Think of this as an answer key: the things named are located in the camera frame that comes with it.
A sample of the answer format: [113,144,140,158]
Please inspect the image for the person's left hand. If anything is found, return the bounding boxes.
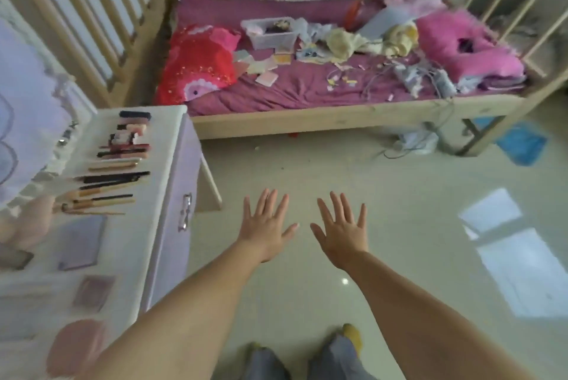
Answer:
[237,189,299,264]

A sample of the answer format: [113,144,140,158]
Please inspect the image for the person's right hand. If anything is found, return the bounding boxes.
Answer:
[310,191,369,270]

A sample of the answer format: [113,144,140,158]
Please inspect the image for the person's right forearm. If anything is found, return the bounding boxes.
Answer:
[341,251,541,380]

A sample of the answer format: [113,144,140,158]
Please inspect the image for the person's left forearm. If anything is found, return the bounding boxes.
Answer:
[86,240,272,380]

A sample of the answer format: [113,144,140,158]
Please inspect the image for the white plastic bag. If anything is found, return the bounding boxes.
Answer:
[395,129,440,157]

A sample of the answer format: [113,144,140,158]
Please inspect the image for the white cabinet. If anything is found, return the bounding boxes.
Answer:
[0,104,206,380]

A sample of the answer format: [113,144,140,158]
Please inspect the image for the yellow slipper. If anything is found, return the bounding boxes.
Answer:
[342,323,363,349]

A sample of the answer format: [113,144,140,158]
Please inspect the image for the purple bed sheet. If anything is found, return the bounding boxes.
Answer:
[171,0,528,117]

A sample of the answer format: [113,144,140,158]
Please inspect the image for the person's right trouser leg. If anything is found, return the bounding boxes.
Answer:
[308,334,370,380]

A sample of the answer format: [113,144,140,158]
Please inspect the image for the person's trouser leg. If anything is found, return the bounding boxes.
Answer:
[242,342,290,380]
[308,334,370,380]

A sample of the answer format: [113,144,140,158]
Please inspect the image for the scattered pastel paper cards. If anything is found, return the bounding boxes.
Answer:
[233,49,294,86]

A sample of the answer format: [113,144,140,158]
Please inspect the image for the person's left trouser leg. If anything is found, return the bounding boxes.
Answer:
[242,342,290,380]

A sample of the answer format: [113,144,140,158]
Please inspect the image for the group of pink cosmetic items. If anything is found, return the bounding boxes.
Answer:
[97,110,152,159]

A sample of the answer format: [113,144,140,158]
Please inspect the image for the row of makeup brushes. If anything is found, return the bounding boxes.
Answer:
[53,158,151,216]

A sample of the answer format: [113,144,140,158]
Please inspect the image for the white patterned cloth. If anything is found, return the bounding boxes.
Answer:
[394,62,457,99]

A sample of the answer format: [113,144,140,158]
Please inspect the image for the red patterned pillow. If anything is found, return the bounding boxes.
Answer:
[155,25,241,106]

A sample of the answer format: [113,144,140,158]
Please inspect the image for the pale yellow cloth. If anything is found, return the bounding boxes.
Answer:
[326,22,420,59]

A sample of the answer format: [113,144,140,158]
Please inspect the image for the clear plastic storage box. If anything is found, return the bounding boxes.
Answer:
[241,17,297,51]

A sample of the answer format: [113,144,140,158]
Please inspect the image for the lilac rectangular card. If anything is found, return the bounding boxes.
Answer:
[58,215,107,271]

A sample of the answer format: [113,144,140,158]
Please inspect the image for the blue plastic bag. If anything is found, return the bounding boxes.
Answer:
[472,117,548,167]

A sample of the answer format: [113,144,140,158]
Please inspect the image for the mauve square pad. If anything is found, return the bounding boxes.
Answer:
[72,276,115,312]

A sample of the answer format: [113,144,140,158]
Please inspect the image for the folded purple cloth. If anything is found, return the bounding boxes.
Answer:
[457,74,527,94]

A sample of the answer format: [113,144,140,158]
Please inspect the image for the grey blue flat board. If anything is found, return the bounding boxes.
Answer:
[357,6,419,38]

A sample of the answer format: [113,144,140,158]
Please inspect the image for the pink plush cushion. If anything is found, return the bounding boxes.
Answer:
[416,10,527,83]

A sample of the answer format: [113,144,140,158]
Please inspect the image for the pink round puff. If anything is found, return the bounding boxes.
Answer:
[0,195,57,248]

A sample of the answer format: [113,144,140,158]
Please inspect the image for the pink round pad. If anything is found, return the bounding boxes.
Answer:
[46,319,107,379]

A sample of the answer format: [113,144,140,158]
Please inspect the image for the white lace cloth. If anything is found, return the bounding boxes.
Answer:
[0,16,97,212]

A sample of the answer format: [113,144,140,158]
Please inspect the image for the silver drawer handle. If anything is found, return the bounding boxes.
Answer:
[178,193,193,232]

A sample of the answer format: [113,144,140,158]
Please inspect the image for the wooden railed bed frame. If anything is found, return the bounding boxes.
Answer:
[0,0,568,158]

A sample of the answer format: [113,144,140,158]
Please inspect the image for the orange red strap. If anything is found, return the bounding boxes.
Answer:
[346,0,363,30]

